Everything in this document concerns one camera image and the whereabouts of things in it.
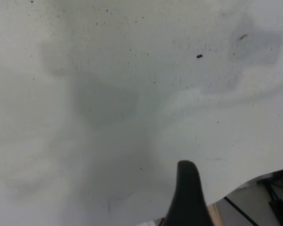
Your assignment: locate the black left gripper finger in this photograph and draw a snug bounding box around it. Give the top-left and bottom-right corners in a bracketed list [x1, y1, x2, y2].
[164, 160, 214, 226]

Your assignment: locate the thin black floor cable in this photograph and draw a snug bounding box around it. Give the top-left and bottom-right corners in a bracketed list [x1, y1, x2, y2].
[223, 196, 259, 226]

